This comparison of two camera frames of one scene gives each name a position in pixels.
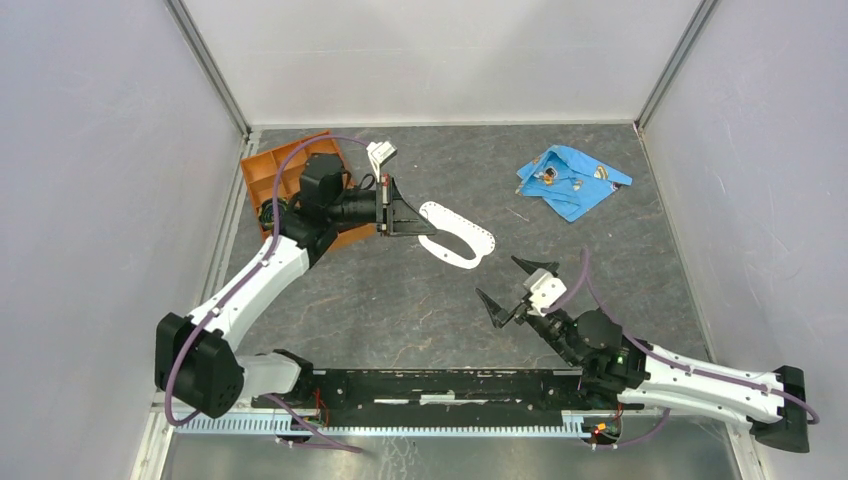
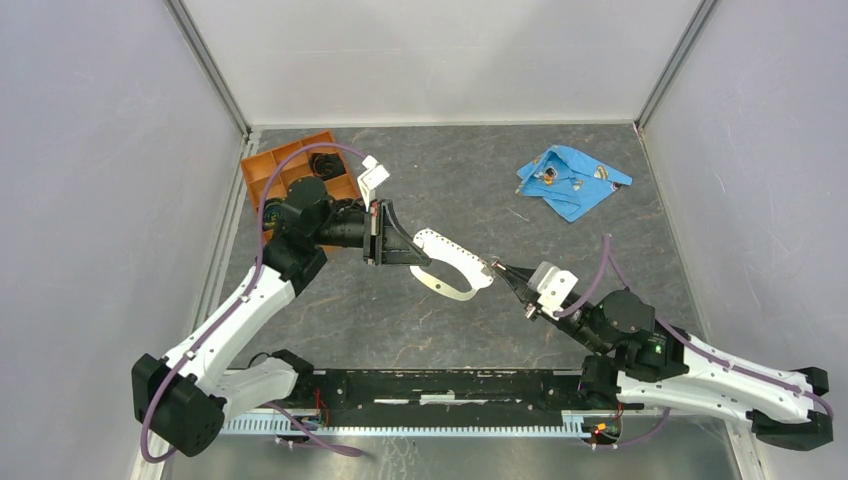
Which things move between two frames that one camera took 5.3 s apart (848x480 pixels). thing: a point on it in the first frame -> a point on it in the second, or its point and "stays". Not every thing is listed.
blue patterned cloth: x=568 y=182 stays
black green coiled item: x=265 y=211 stays
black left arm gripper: x=400 y=218 -> x=385 y=241
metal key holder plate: x=443 y=219 -> x=438 y=246
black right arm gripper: x=500 y=317 -> x=518 y=280
